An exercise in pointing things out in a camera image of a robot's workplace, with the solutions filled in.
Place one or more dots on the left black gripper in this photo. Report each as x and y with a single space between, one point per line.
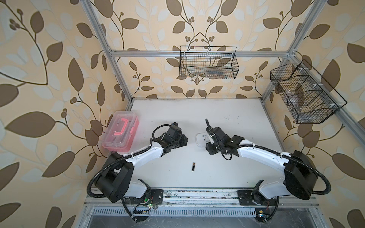
183 142

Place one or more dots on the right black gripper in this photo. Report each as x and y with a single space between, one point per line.
209 148

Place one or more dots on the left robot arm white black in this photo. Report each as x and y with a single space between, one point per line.
114 180

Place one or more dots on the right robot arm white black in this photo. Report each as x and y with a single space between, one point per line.
297 175

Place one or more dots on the pink clear plastic box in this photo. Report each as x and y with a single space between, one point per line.
120 132

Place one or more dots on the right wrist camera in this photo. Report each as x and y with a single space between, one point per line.
210 132

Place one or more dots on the aluminium mounting rail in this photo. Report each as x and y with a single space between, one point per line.
208 197

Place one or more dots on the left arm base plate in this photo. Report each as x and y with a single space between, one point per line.
154 196

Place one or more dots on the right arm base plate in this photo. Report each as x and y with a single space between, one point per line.
251 198

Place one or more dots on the black wire basket back wall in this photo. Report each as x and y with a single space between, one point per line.
212 62

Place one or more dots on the black wire basket wall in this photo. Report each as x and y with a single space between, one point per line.
309 97
212 62

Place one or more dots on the black wire basket right wall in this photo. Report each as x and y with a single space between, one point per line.
309 97

